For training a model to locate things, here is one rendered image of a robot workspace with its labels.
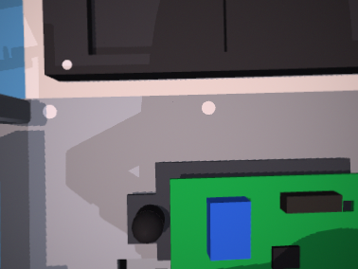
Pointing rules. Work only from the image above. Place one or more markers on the green circuit board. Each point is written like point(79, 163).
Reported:
point(264, 222)

